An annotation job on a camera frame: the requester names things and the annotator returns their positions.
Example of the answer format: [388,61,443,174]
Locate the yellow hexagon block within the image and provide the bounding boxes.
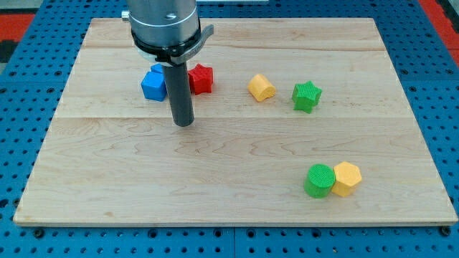
[331,161,362,197]

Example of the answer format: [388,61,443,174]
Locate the green cylinder block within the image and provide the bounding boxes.
[303,163,336,199]

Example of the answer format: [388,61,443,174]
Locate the small blue block behind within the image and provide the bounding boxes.
[151,64,163,74]

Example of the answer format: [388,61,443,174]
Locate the red star block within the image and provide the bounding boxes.
[188,64,214,95]

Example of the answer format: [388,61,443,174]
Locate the black clamp ring mount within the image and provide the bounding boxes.
[131,24,214,65]

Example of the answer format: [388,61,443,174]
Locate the green star block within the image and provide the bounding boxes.
[292,81,322,113]

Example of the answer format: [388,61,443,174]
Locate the blue cube block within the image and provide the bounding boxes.
[141,72,167,102]

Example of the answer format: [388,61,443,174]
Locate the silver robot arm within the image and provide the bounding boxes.
[121,0,214,127]

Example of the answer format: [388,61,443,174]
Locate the wooden board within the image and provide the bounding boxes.
[14,18,458,227]

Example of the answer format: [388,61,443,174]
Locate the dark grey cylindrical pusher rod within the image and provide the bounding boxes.
[162,63,194,127]

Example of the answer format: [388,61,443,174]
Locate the yellow heart block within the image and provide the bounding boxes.
[247,74,276,102]

